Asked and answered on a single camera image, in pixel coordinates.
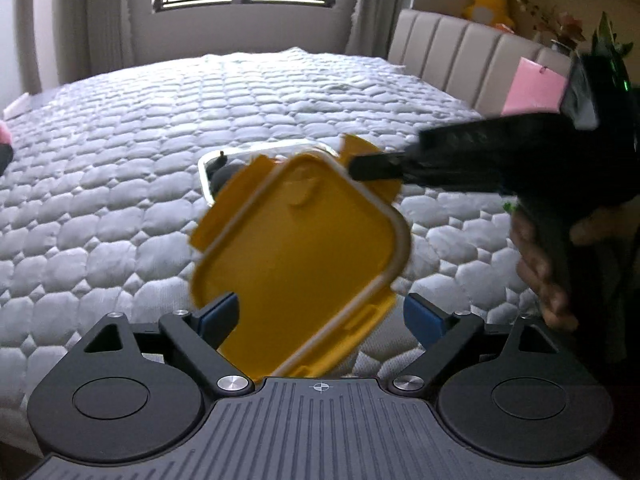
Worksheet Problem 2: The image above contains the yellow plastic container lid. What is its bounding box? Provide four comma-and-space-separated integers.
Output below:
190, 136, 411, 380

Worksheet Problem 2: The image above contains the person's hand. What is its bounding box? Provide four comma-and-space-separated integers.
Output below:
508, 206, 640, 331

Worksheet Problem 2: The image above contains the small green toy figure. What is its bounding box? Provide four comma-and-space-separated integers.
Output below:
502, 202, 518, 214

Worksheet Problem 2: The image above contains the beige padded headboard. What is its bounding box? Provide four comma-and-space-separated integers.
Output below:
387, 10, 570, 116

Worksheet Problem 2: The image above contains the green leafy plant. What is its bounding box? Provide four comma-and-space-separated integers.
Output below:
591, 12, 634, 58

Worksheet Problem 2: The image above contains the pink flower bouquet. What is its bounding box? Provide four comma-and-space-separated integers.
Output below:
515, 0, 586, 56

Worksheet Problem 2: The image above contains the yellow duck plush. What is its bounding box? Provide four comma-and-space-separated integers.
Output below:
461, 0, 515, 34

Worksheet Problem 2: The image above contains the grey curtain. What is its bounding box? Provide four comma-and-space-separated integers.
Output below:
345, 0, 411, 58

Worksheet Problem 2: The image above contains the white quilted mattress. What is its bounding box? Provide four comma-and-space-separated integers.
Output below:
0, 45, 542, 458

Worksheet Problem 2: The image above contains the black plush mouse toy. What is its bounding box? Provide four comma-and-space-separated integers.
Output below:
206, 151, 246, 198

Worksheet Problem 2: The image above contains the clear glass food container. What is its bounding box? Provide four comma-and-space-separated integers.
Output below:
198, 139, 337, 207

